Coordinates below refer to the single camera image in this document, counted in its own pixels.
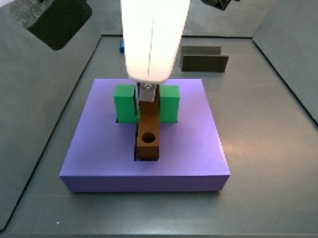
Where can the brown T-shaped block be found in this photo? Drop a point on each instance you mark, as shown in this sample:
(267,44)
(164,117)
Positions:
(148,128)

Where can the purple base block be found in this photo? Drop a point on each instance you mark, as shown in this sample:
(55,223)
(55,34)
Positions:
(100,163)

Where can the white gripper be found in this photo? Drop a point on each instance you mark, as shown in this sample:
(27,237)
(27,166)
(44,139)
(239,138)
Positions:
(152,27)

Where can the green U-shaped block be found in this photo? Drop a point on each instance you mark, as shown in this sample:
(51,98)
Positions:
(127,110)

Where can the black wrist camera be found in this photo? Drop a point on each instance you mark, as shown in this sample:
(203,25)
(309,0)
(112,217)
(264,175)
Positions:
(218,4)

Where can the blue peg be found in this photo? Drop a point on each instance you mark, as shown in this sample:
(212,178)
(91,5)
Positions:
(121,46)

